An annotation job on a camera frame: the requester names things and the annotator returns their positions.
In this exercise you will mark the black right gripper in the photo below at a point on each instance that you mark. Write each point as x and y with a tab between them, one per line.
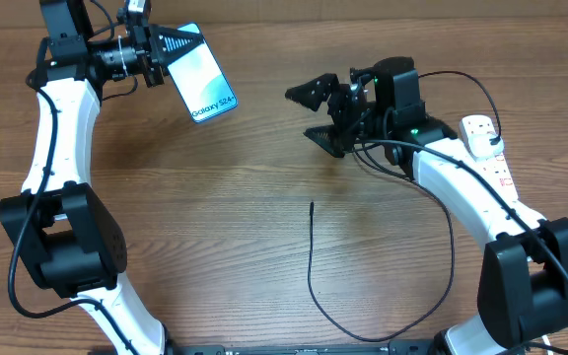
338	99

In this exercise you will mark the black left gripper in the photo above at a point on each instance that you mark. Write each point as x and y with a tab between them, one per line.
161	37

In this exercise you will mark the blue Galaxy smartphone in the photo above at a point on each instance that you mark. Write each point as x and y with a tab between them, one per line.
202	84

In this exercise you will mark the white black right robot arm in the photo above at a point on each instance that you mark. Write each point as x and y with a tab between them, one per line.
523	287

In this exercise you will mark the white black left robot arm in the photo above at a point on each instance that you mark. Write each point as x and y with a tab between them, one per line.
60	230

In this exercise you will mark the white charger plug adapter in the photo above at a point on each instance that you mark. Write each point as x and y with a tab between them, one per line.
484	146

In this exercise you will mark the white power strip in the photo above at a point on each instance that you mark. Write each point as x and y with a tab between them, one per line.
495	169

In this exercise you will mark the brown cardboard backdrop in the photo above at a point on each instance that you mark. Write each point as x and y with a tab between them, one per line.
27	14

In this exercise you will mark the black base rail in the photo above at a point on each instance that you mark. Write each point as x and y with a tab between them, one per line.
304	349

